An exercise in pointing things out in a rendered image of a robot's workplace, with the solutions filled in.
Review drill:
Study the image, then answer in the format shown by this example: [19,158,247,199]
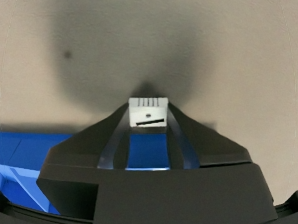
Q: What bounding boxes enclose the blue bin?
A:
[0,132,168,215]

